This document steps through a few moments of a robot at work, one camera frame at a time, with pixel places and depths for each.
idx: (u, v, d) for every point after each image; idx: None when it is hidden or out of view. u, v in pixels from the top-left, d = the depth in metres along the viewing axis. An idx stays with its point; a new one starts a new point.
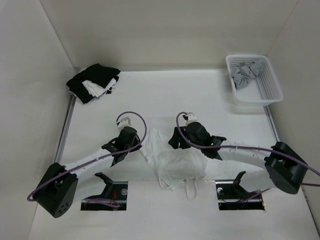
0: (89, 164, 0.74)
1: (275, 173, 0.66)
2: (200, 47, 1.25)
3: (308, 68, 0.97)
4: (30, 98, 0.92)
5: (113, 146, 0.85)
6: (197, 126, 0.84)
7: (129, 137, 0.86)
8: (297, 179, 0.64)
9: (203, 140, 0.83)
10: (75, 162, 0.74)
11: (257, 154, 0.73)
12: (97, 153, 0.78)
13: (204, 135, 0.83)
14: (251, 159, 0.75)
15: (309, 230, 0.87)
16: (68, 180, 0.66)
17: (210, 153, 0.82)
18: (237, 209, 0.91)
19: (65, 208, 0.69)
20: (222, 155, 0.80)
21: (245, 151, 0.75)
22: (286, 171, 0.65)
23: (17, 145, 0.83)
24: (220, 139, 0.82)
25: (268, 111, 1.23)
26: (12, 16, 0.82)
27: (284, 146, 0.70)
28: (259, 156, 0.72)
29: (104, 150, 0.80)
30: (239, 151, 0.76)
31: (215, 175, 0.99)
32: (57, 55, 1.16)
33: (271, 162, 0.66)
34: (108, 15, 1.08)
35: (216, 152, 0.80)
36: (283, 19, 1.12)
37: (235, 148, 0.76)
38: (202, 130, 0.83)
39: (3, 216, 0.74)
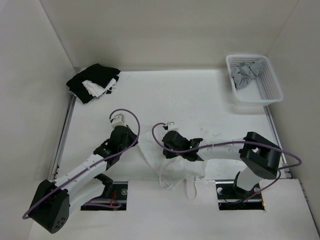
0: (81, 174, 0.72)
1: (252, 163, 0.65)
2: (200, 47, 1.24)
3: (308, 69, 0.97)
4: (30, 98, 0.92)
5: (106, 149, 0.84)
6: (173, 134, 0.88)
7: (122, 138, 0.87)
8: (274, 163, 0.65)
9: (180, 145, 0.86)
10: (66, 175, 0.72)
11: (232, 148, 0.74)
12: (89, 162, 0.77)
13: (180, 140, 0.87)
14: (227, 155, 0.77)
15: (309, 230, 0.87)
16: (60, 195, 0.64)
17: (190, 157, 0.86)
18: (237, 209, 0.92)
19: (62, 222, 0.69)
20: (202, 156, 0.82)
21: (222, 148, 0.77)
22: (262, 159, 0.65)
23: (17, 147, 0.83)
24: (197, 141, 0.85)
25: (268, 111, 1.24)
26: (12, 16, 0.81)
27: (255, 136, 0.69)
28: (235, 150, 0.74)
29: (97, 155, 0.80)
30: (216, 149, 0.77)
31: (215, 175, 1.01)
32: (57, 54, 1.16)
33: (247, 154, 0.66)
34: (108, 15, 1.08)
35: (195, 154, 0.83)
36: (284, 19, 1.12)
37: (212, 146, 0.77)
38: (178, 136, 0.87)
39: (3, 218, 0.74)
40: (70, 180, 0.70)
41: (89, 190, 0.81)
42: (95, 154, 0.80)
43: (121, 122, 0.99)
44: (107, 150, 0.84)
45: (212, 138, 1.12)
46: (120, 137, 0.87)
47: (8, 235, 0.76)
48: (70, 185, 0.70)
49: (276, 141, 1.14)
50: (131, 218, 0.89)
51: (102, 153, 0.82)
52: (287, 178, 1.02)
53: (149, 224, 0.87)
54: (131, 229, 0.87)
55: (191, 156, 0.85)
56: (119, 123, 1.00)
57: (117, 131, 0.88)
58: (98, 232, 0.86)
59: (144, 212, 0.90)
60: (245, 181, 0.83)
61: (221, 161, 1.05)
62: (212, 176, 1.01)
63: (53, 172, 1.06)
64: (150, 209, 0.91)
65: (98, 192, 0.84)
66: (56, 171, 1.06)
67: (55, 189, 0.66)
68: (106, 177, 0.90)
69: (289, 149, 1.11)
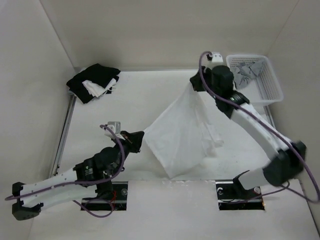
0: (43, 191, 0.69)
1: (275, 167, 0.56)
2: (200, 46, 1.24)
3: (308, 69, 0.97)
4: (30, 98, 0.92)
5: (88, 168, 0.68)
6: (219, 75, 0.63)
7: (106, 166, 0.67)
8: (288, 175, 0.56)
9: (226, 87, 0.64)
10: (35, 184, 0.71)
11: (272, 141, 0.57)
12: (61, 177, 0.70)
13: (230, 82, 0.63)
14: (262, 141, 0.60)
15: (310, 230, 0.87)
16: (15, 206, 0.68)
17: (228, 112, 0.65)
18: (237, 209, 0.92)
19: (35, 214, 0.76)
20: (234, 116, 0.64)
21: (261, 131, 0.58)
22: (287, 168, 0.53)
23: (17, 147, 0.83)
24: (242, 96, 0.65)
25: (267, 111, 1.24)
26: (13, 16, 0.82)
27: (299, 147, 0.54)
28: (274, 145, 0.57)
29: (73, 174, 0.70)
30: (255, 127, 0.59)
31: (216, 176, 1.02)
32: (57, 54, 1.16)
33: (282, 156, 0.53)
34: (108, 15, 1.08)
35: (231, 108, 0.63)
36: (283, 20, 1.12)
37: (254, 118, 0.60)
38: (226, 79, 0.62)
39: (3, 217, 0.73)
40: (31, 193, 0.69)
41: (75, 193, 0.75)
42: (73, 171, 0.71)
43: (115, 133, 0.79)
44: (88, 170, 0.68)
45: None
46: (104, 166, 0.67)
47: (9, 235, 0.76)
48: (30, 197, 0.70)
49: None
50: (131, 218, 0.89)
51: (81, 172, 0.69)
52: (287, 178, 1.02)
53: (149, 224, 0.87)
54: (130, 229, 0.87)
55: (223, 104, 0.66)
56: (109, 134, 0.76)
57: (109, 152, 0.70)
58: (98, 232, 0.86)
59: (144, 211, 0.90)
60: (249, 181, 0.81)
61: (222, 161, 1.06)
62: (212, 176, 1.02)
63: (53, 172, 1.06)
64: (150, 208, 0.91)
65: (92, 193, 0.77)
66: (56, 171, 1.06)
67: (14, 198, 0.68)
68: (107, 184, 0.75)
69: None
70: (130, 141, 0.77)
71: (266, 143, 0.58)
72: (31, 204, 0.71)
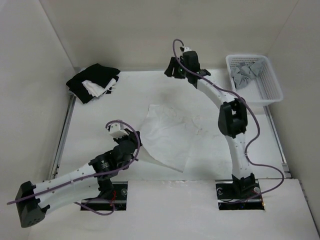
0: (61, 186, 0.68)
1: (222, 116, 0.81)
2: (200, 46, 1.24)
3: (308, 69, 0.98)
4: (29, 98, 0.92)
5: (104, 162, 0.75)
6: (187, 56, 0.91)
7: (123, 155, 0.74)
8: (235, 126, 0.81)
9: (192, 66, 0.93)
10: (49, 182, 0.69)
11: (223, 97, 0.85)
12: (77, 173, 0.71)
13: (194, 62, 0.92)
14: (216, 100, 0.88)
15: (310, 230, 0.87)
16: (30, 205, 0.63)
17: (193, 80, 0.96)
18: (237, 209, 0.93)
19: (37, 221, 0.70)
20: (199, 85, 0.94)
21: (216, 93, 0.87)
22: (231, 118, 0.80)
23: (17, 147, 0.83)
24: (205, 71, 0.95)
25: (268, 111, 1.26)
26: (12, 16, 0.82)
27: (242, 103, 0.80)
28: (223, 100, 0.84)
29: (90, 168, 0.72)
30: (212, 90, 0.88)
31: (216, 176, 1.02)
32: (57, 54, 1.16)
33: (227, 106, 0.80)
34: (108, 15, 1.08)
35: (196, 79, 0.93)
36: (283, 20, 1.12)
37: (211, 85, 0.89)
38: (192, 59, 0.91)
39: (3, 217, 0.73)
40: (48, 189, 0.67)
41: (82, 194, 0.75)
42: (89, 165, 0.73)
43: (121, 131, 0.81)
44: (104, 163, 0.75)
45: (212, 138, 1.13)
46: (122, 154, 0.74)
47: (9, 235, 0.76)
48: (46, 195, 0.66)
49: (276, 141, 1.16)
50: (131, 218, 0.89)
51: (97, 166, 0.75)
52: (287, 178, 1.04)
53: (149, 224, 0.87)
54: (131, 229, 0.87)
55: (192, 77, 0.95)
56: (118, 133, 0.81)
57: (124, 144, 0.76)
58: (97, 232, 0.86)
59: (144, 211, 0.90)
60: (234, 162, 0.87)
61: (221, 161, 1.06)
62: (212, 176, 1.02)
63: (53, 172, 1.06)
64: (150, 208, 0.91)
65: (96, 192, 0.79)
66: (56, 171, 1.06)
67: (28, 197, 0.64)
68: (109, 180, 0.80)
69: (289, 149, 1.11)
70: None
71: (218, 100, 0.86)
72: (43, 204, 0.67)
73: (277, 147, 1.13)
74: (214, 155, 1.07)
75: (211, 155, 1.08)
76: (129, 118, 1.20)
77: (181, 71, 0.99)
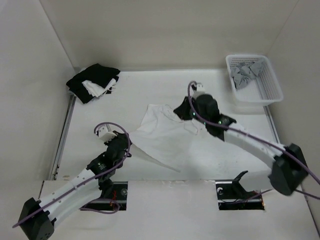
0: (67, 194, 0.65)
1: (278, 175, 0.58)
2: (200, 46, 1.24)
3: (308, 69, 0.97)
4: (30, 98, 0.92)
5: (100, 164, 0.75)
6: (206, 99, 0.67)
7: (118, 152, 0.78)
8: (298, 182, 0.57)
9: (212, 114, 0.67)
10: (52, 194, 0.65)
11: (267, 149, 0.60)
12: (78, 178, 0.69)
13: (213, 110, 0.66)
14: (258, 155, 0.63)
15: (310, 230, 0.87)
16: (41, 218, 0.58)
17: (214, 131, 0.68)
18: (237, 209, 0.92)
19: (46, 236, 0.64)
20: (226, 137, 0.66)
21: (256, 144, 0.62)
22: (290, 174, 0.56)
23: (17, 147, 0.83)
24: (229, 119, 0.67)
25: (267, 111, 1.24)
26: (12, 16, 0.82)
27: (297, 149, 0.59)
28: (269, 153, 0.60)
29: (88, 172, 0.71)
30: (248, 140, 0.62)
31: (215, 176, 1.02)
32: (57, 54, 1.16)
33: (280, 163, 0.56)
34: (108, 15, 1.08)
35: (221, 131, 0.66)
36: (283, 20, 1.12)
37: (245, 135, 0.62)
38: (212, 106, 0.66)
39: (3, 217, 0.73)
40: (54, 200, 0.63)
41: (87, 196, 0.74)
42: (87, 170, 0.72)
43: (108, 133, 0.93)
44: (101, 165, 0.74)
45: (212, 138, 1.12)
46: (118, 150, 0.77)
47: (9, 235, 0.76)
48: (53, 206, 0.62)
49: (277, 141, 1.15)
50: (131, 218, 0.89)
51: (95, 170, 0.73)
52: None
53: (149, 224, 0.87)
54: (131, 229, 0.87)
55: (213, 129, 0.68)
56: (106, 136, 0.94)
57: (116, 143, 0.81)
58: (98, 232, 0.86)
59: (144, 211, 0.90)
60: (254, 184, 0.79)
61: (222, 161, 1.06)
62: (212, 176, 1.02)
63: (53, 172, 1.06)
64: (150, 208, 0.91)
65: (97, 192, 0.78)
66: (56, 171, 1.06)
67: (36, 211, 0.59)
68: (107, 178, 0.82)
69: None
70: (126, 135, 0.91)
71: (262, 154, 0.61)
72: (52, 217, 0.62)
73: None
74: (214, 155, 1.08)
75: (211, 155, 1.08)
76: (129, 118, 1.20)
77: (193, 115, 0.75)
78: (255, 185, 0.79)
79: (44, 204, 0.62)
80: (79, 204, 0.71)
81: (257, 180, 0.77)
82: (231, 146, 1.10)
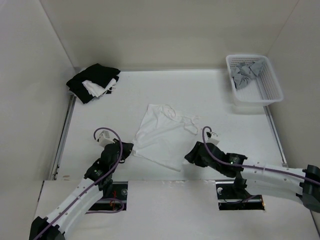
0: (72, 205, 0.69)
1: (312, 199, 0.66)
2: (200, 46, 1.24)
3: (308, 69, 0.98)
4: (30, 98, 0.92)
5: (96, 170, 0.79)
6: (211, 146, 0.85)
7: (112, 155, 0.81)
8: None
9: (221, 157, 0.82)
10: (57, 208, 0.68)
11: (289, 179, 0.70)
12: (79, 188, 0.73)
13: (219, 154, 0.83)
14: (281, 184, 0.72)
15: (310, 230, 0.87)
16: (52, 233, 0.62)
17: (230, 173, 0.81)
18: (237, 209, 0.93)
19: None
20: (244, 175, 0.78)
21: (276, 176, 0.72)
22: None
23: (17, 147, 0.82)
24: (239, 156, 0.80)
25: (268, 111, 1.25)
26: (12, 16, 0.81)
27: (316, 171, 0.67)
28: (292, 182, 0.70)
29: (87, 180, 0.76)
30: (266, 174, 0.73)
31: (215, 177, 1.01)
32: (57, 54, 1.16)
33: (309, 190, 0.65)
34: (108, 14, 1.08)
35: (237, 171, 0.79)
36: (284, 19, 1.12)
37: (262, 170, 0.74)
38: (217, 151, 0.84)
39: (3, 217, 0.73)
40: (61, 213, 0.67)
41: (90, 203, 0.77)
42: (86, 179, 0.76)
43: (106, 139, 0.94)
44: (98, 172, 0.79)
45: None
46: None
47: (9, 235, 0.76)
48: (61, 219, 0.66)
49: (276, 141, 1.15)
50: (131, 218, 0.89)
51: (93, 177, 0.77)
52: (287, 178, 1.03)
53: (149, 224, 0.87)
54: (131, 229, 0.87)
55: (230, 171, 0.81)
56: (105, 142, 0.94)
57: (110, 146, 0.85)
58: (98, 232, 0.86)
59: (144, 211, 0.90)
60: (264, 191, 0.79)
61: None
62: (211, 176, 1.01)
63: (53, 172, 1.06)
64: (150, 208, 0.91)
65: (99, 195, 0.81)
66: (56, 171, 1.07)
67: (46, 227, 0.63)
68: (107, 184, 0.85)
69: (289, 149, 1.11)
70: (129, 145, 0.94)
71: (286, 183, 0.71)
72: (61, 230, 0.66)
73: (277, 147, 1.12)
74: None
75: None
76: (129, 118, 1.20)
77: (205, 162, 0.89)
78: (265, 191, 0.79)
79: (53, 220, 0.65)
80: (84, 211, 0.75)
81: (271, 187, 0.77)
82: (231, 146, 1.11)
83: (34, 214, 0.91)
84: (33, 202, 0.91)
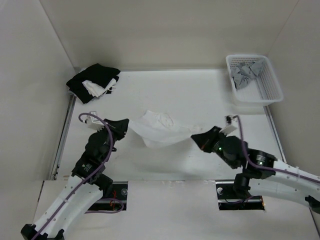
0: (60, 210, 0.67)
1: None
2: (200, 47, 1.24)
3: (308, 69, 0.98)
4: (30, 98, 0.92)
5: (85, 165, 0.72)
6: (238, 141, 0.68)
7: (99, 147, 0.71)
8: None
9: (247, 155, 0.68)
10: (45, 213, 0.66)
11: None
12: (66, 189, 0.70)
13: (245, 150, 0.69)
14: (309, 191, 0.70)
15: (310, 231, 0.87)
16: None
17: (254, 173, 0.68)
18: (237, 209, 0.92)
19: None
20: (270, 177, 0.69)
21: (309, 184, 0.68)
22: None
23: (17, 148, 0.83)
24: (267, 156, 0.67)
25: (268, 111, 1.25)
26: (12, 16, 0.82)
27: None
28: None
29: (75, 178, 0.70)
30: (300, 181, 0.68)
31: (215, 175, 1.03)
32: (57, 54, 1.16)
33: None
34: (108, 15, 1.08)
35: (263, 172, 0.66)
36: (283, 19, 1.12)
37: (297, 177, 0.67)
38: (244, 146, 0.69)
39: (2, 217, 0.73)
40: (48, 220, 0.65)
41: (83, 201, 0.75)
42: (73, 176, 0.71)
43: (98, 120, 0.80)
44: (86, 166, 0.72)
45: None
46: (99, 150, 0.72)
47: (9, 235, 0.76)
48: (50, 225, 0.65)
49: (276, 141, 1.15)
50: (131, 218, 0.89)
51: (81, 173, 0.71)
52: None
53: (148, 224, 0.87)
54: (130, 229, 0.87)
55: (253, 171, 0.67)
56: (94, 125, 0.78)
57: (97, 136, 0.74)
58: (98, 232, 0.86)
59: (144, 210, 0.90)
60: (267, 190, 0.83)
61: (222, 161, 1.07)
62: (212, 176, 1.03)
63: (53, 172, 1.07)
64: (150, 208, 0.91)
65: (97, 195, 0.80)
66: (56, 171, 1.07)
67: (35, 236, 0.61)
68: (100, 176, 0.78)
69: (289, 150, 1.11)
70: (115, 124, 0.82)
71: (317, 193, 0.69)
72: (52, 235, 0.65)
73: (277, 147, 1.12)
74: (214, 155, 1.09)
75: (212, 156, 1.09)
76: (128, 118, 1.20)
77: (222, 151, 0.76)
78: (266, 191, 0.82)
79: (41, 227, 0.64)
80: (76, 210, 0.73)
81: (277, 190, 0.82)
82: None
83: (34, 214, 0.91)
84: (33, 202, 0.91)
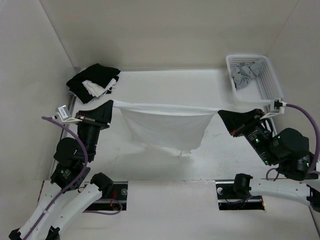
0: (41, 220, 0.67)
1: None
2: (200, 46, 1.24)
3: (308, 69, 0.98)
4: (30, 98, 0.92)
5: (63, 171, 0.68)
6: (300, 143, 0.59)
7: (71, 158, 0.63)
8: None
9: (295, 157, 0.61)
10: (28, 221, 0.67)
11: None
12: (47, 198, 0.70)
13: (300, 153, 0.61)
14: None
15: (311, 231, 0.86)
16: None
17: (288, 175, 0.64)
18: (237, 209, 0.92)
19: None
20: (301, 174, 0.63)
21: None
22: None
23: (17, 148, 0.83)
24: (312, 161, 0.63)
25: None
26: (12, 16, 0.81)
27: None
28: None
29: (55, 186, 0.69)
30: None
31: (215, 175, 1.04)
32: (57, 54, 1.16)
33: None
34: (108, 15, 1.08)
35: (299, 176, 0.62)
36: (283, 19, 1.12)
37: None
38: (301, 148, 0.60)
39: (2, 217, 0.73)
40: (31, 229, 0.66)
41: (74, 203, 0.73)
42: (53, 183, 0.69)
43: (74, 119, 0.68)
44: (65, 172, 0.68)
45: (212, 138, 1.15)
46: (73, 159, 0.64)
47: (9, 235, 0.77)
48: (33, 234, 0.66)
49: None
50: (131, 218, 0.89)
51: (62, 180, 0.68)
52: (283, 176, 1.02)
53: (148, 224, 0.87)
54: (130, 229, 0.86)
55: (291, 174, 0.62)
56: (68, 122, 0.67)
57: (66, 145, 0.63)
58: (98, 233, 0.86)
59: (144, 211, 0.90)
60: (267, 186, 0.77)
61: (221, 161, 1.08)
62: (212, 176, 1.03)
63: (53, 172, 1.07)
64: (150, 208, 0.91)
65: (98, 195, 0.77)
66: None
67: None
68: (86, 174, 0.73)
69: None
70: (92, 119, 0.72)
71: None
72: None
73: None
74: (214, 155, 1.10)
75: (212, 155, 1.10)
76: None
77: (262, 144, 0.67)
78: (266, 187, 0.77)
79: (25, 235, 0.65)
80: None
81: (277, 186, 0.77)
82: (231, 146, 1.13)
83: None
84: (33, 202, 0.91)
